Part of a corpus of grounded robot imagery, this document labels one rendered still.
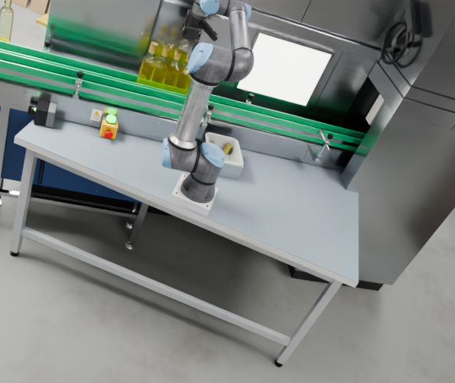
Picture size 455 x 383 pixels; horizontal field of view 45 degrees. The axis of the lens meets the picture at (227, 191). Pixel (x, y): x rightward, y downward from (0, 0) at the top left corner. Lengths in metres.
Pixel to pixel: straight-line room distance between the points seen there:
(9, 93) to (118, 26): 0.59
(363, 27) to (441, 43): 0.44
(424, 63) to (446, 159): 0.63
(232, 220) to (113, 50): 1.02
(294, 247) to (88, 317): 1.06
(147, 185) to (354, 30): 1.30
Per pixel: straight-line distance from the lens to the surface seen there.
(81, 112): 2.57
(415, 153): 2.96
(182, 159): 2.19
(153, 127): 2.60
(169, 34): 2.68
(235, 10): 2.36
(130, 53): 2.75
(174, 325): 2.86
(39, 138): 2.46
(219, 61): 2.03
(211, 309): 2.74
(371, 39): 2.95
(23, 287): 2.84
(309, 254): 2.41
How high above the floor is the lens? 2.19
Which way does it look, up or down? 35 degrees down
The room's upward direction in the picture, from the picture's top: 25 degrees clockwise
